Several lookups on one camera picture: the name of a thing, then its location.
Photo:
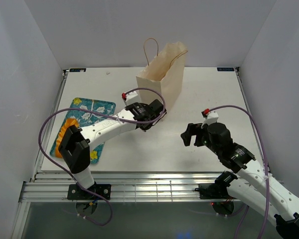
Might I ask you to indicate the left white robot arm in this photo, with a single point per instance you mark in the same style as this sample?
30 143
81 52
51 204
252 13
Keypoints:
77 143

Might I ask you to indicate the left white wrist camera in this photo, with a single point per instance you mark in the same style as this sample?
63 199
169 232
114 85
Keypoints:
130 98

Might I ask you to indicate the aluminium frame rail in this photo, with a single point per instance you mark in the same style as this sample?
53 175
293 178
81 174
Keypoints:
125 187

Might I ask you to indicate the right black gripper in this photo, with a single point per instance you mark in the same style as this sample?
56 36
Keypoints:
193 129

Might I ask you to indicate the right blue table label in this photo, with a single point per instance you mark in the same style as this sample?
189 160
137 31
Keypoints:
225 69

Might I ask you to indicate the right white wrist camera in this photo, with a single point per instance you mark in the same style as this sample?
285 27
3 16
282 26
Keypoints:
210 117

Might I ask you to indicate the left blue table label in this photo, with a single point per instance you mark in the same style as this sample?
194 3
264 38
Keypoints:
77 70

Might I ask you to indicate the brown paper bag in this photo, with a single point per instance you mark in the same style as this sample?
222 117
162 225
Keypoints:
164 73

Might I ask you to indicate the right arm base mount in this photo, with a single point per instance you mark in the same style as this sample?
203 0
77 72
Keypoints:
219 188

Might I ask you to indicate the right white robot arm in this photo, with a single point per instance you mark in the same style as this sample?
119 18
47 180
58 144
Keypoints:
245 178

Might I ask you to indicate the blue table label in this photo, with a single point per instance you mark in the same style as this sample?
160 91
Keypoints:
225 69
77 70

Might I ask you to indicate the long braided orange bread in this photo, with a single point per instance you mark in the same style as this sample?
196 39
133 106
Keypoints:
69 122

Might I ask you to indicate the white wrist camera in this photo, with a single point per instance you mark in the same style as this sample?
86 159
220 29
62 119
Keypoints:
210 117
130 98

